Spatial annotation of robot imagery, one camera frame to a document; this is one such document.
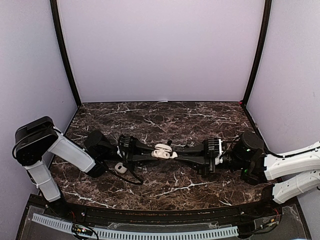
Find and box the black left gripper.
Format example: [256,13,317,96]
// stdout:
[100,135,161,171]

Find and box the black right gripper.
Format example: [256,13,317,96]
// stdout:
[174,139,247,179]

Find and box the white earbud charging case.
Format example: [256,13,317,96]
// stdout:
[151,143,178,160]

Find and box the black frame post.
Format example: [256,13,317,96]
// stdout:
[49,0,82,108]
[241,0,272,108]

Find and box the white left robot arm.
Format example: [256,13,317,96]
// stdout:
[11,116,144,218]

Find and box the right black frame post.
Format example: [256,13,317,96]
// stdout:
[241,0,272,108]

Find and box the white slotted cable duct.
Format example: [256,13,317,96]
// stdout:
[31,213,239,240]

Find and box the black front table rail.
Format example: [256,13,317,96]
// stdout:
[24,191,298,227]

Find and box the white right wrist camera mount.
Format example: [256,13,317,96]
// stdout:
[215,138,223,165]

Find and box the left black frame post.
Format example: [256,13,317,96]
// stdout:
[49,0,82,108]

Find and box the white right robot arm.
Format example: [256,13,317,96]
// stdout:
[171,131,320,217]

